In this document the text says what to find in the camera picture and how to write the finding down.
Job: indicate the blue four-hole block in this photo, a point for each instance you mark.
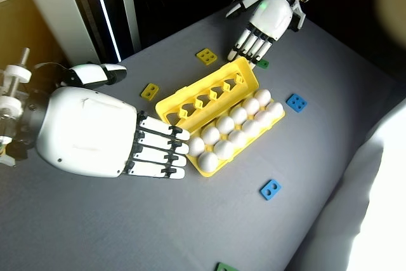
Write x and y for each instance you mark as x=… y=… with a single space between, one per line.
x=296 y=103

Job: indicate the green two-hole block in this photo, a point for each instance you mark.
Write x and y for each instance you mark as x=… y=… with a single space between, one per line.
x=264 y=64

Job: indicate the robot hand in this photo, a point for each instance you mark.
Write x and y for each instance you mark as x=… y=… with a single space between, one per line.
x=272 y=14
x=89 y=131

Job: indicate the green square block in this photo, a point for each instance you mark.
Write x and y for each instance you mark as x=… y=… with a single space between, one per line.
x=226 y=268

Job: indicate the white backdrop sheet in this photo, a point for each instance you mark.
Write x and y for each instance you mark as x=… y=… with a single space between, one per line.
x=380 y=188

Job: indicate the yellow four-hole block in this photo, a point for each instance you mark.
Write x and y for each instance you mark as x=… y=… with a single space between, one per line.
x=206 y=56

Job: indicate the white cabinet with light strip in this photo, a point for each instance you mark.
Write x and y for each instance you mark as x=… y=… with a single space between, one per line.
x=57 y=14

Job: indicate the yellow two-hole block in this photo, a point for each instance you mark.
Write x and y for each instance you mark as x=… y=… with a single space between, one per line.
x=146 y=94

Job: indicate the white plastic egg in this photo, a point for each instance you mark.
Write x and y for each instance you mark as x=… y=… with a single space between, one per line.
x=263 y=118
x=251 y=127
x=275 y=109
x=211 y=134
x=226 y=124
x=251 y=105
x=224 y=149
x=197 y=145
x=238 y=115
x=238 y=137
x=208 y=161
x=263 y=97

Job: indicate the grey table cloth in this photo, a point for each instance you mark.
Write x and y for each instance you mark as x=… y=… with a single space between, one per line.
x=317 y=144

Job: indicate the yellow egg carton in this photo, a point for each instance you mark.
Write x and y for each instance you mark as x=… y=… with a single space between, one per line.
x=250 y=79

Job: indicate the blue two-hole block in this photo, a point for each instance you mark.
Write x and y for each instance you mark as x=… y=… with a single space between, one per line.
x=275 y=192

